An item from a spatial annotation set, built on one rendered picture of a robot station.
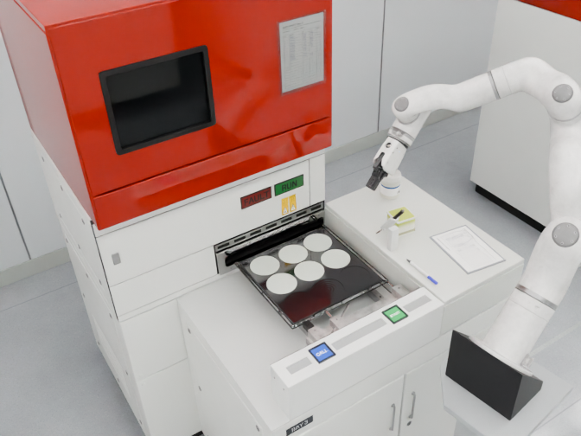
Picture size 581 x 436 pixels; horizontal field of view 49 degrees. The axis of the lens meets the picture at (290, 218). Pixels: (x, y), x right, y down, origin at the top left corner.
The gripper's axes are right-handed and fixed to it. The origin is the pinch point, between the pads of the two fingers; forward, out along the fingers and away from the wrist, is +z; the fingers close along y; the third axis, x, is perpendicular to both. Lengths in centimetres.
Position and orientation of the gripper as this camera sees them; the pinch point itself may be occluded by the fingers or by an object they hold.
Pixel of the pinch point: (373, 182)
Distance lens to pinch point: 208.4
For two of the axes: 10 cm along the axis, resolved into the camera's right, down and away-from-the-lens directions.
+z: -5.1, 8.6, 0.6
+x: -7.3, -4.6, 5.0
